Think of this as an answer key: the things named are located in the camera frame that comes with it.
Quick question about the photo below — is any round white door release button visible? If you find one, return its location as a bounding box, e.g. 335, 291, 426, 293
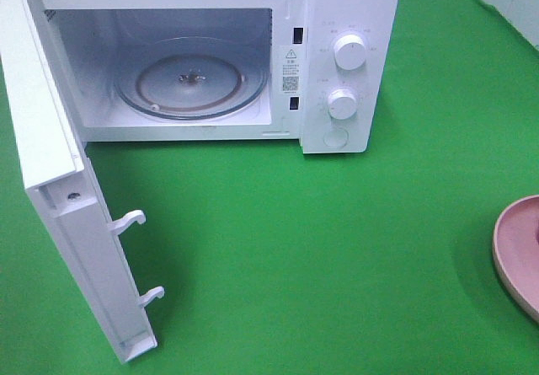
323, 128, 349, 148

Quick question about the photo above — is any white microwave knob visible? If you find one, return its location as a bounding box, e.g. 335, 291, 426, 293
328, 88, 359, 121
332, 32, 366, 71

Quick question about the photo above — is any white microwave door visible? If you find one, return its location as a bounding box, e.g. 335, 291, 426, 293
1, 0, 164, 362

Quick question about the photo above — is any pink round plate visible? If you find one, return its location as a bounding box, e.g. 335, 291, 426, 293
492, 195, 538, 320

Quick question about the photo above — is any green table cloth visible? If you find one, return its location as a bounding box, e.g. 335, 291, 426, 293
1, 0, 538, 374

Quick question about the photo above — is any white warning label sticker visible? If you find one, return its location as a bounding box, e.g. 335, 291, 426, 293
278, 45, 304, 95

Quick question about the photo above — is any white microwave oven body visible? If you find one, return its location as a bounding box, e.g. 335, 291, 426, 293
29, 0, 398, 153

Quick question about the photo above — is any glass microwave turntable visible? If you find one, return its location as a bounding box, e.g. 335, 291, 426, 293
115, 37, 270, 121

